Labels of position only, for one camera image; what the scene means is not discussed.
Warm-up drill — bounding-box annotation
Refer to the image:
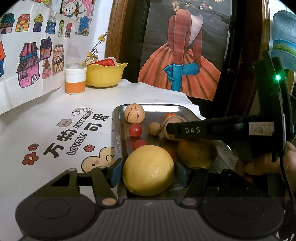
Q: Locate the striped tan melon fruit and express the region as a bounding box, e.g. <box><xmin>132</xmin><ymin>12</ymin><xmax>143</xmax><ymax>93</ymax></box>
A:
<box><xmin>124</xmin><ymin>103</ymin><xmax>145</xmax><ymax>124</ymax></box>

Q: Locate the houses drawing paper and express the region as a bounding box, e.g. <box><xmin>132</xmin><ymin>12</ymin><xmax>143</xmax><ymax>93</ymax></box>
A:
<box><xmin>1</xmin><ymin>1</ymin><xmax>76</xmax><ymax>113</ymax></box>

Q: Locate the small orange tangerine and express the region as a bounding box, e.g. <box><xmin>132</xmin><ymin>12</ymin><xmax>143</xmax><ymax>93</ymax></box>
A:
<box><xmin>164</xmin><ymin>112</ymin><xmax>176</xmax><ymax>120</ymax></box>

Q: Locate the orange dress painting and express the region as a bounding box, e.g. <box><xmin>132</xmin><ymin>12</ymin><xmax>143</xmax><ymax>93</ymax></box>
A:
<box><xmin>138</xmin><ymin>1</ymin><xmax>232</xmax><ymax>101</ymax></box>

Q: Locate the yellow lemon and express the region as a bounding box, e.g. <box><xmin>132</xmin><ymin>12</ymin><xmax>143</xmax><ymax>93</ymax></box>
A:
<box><xmin>122</xmin><ymin>145</ymin><xmax>175</xmax><ymax>196</ymax></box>

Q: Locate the brown kiwi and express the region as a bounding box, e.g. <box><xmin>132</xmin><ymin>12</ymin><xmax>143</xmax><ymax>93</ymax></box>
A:
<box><xmin>149</xmin><ymin>121</ymin><xmax>162</xmax><ymax>136</ymax></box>

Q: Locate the right hand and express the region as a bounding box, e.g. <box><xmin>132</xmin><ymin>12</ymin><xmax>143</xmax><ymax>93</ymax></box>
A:
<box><xmin>235</xmin><ymin>142</ymin><xmax>295</xmax><ymax>195</ymax></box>

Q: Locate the metal baking tray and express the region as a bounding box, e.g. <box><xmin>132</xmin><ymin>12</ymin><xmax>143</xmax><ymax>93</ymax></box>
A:
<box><xmin>112</xmin><ymin>103</ymin><xmax>239</xmax><ymax>200</ymax></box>

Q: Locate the yellow plastic bowl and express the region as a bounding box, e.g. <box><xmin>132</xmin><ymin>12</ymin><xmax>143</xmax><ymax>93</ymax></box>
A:
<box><xmin>86</xmin><ymin>63</ymin><xmax>127</xmax><ymax>87</ymax></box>

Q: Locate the white printed tablecloth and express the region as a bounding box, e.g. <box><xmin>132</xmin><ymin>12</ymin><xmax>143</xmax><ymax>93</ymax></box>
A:
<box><xmin>1</xmin><ymin>79</ymin><xmax>200</xmax><ymax>240</ymax></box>

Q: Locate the brown wooden door frame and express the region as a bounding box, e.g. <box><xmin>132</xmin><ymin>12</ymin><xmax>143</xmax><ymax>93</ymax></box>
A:
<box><xmin>105</xmin><ymin>0</ymin><xmax>135</xmax><ymax>63</ymax></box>

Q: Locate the blue water jug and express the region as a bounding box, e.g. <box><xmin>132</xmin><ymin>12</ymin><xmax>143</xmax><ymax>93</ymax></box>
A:
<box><xmin>270</xmin><ymin>11</ymin><xmax>296</xmax><ymax>72</ymax></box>

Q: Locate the white and orange cup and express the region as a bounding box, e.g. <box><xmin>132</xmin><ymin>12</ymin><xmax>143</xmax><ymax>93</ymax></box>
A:
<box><xmin>65</xmin><ymin>63</ymin><xmax>87</xmax><ymax>95</ymax></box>

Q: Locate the red object in bowl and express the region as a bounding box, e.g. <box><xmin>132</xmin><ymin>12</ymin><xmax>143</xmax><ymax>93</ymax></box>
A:
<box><xmin>89</xmin><ymin>57</ymin><xmax>117</xmax><ymax>67</ymax></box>

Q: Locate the red cherry tomato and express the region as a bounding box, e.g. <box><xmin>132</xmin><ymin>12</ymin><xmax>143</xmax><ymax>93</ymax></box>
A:
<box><xmin>128</xmin><ymin>123</ymin><xmax>142</xmax><ymax>138</ymax></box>
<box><xmin>132</xmin><ymin>139</ymin><xmax>147</xmax><ymax>150</ymax></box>

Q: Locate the yellow-brown mango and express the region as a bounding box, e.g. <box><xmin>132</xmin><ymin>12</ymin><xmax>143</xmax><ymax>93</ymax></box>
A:
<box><xmin>177</xmin><ymin>139</ymin><xmax>218</xmax><ymax>169</ymax></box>

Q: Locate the yellow flower twig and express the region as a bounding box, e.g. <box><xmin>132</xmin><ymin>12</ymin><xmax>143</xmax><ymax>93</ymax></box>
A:
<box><xmin>81</xmin><ymin>31</ymin><xmax>111</xmax><ymax>66</ymax></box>

